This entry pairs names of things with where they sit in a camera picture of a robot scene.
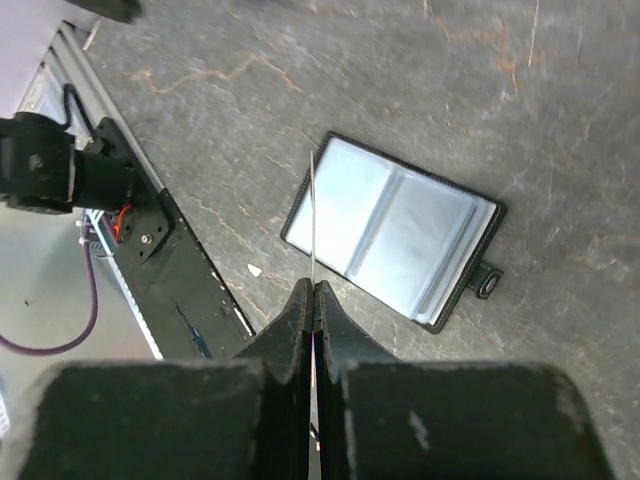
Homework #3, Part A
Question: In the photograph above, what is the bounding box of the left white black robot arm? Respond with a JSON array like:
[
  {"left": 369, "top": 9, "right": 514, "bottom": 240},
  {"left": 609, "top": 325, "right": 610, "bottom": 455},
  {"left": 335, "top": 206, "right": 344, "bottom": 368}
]
[{"left": 1, "top": 112, "right": 135, "bottom": 215}]

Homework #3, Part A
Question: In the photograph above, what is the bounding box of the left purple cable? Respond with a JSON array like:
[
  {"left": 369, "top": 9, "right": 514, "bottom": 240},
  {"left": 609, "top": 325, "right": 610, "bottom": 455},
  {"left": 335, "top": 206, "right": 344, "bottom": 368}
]
[{"left": 0, "top": 219, "right": 101, "bottom": 357}]

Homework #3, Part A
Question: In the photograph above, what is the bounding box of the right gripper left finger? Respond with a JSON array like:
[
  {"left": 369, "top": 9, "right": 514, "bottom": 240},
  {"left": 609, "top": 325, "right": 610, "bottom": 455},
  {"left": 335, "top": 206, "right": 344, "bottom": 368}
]
[{"left": 1, "top": 278, "right": 313, "bottom": 479}]

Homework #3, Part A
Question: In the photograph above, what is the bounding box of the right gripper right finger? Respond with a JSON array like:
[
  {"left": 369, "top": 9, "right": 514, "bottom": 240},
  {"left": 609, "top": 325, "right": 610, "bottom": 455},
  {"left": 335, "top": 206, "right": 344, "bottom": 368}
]
[{"left": 314, "top": 282, "right": 614, "bottom": 479}]

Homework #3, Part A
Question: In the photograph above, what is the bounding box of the gold credit card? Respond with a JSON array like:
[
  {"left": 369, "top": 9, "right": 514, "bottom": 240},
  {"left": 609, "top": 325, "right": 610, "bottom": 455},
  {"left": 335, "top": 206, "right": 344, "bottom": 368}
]
[{"left": 309, "top": 151, "right": 321, "bottom": 453}]

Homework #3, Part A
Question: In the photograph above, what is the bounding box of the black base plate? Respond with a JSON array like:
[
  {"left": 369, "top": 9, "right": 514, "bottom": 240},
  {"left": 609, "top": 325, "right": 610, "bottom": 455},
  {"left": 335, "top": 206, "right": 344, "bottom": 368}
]
[{"left": 87, "top": 117, "right": 255, "bottom": 360}]

